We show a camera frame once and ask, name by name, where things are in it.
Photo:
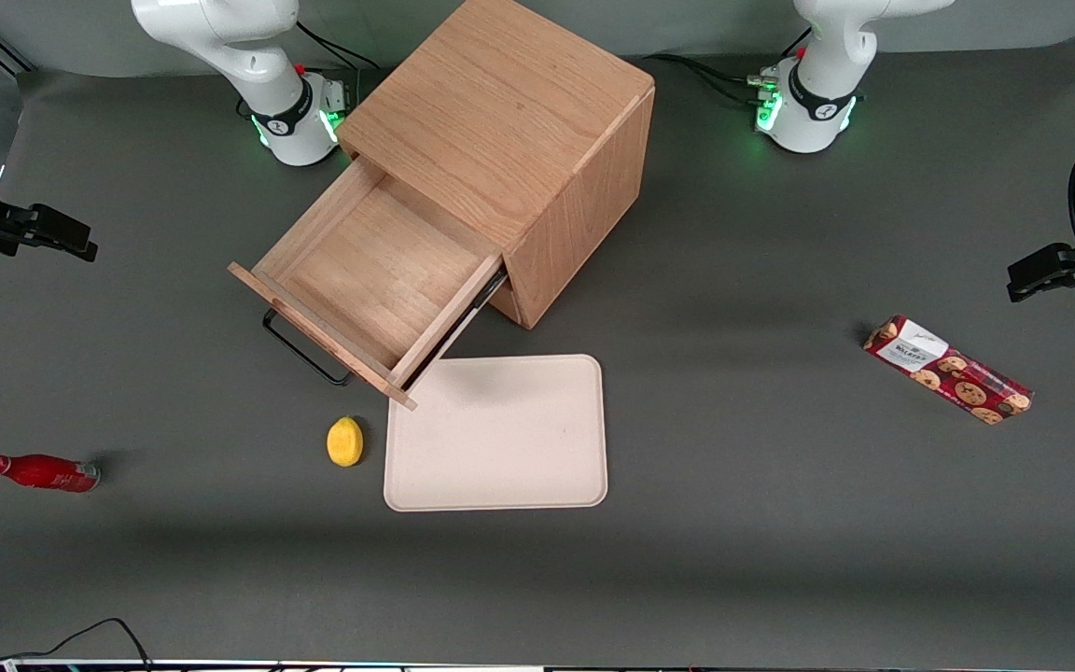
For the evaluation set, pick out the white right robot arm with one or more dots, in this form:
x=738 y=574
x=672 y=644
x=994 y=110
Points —
x=290 y=121

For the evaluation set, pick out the wooden drawer cabinet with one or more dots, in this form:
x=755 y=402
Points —
x=519 y=103

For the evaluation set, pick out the red cookie box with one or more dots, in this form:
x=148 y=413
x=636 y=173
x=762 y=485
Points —
x=953 y=370

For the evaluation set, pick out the red bottle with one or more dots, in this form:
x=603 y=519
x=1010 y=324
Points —
x=43 y=472

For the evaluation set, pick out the yellow lemon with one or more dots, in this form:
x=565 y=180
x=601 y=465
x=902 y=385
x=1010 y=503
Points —
x=344 y=441

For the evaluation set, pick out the beige rectangular tray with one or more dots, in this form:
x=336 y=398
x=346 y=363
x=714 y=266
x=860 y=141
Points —
x=509 y=439

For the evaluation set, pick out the aluminium frame rail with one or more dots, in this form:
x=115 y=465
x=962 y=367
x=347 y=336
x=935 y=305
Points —
x=10 y=54

